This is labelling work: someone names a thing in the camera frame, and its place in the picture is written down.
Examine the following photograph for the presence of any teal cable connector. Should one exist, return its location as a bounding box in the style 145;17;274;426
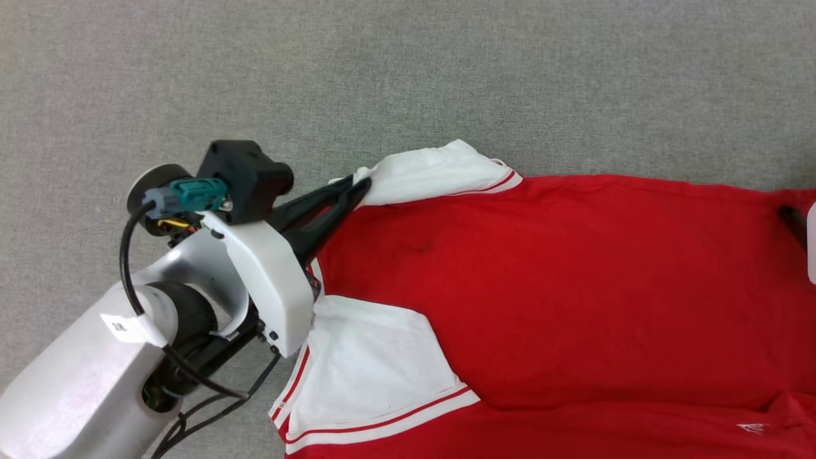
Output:
143;178;231;215

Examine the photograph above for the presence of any white cable label tag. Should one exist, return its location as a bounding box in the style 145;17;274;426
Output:
100;311;168;348

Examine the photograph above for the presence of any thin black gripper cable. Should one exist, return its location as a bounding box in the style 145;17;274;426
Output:
150;354;282;459

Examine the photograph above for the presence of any red and white shirt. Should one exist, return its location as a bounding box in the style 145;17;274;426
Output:
268;139;816;459

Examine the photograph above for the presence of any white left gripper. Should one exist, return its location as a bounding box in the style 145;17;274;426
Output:
127;164;372;358

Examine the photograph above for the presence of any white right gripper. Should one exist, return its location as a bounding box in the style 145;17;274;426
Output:
778;202;816;285

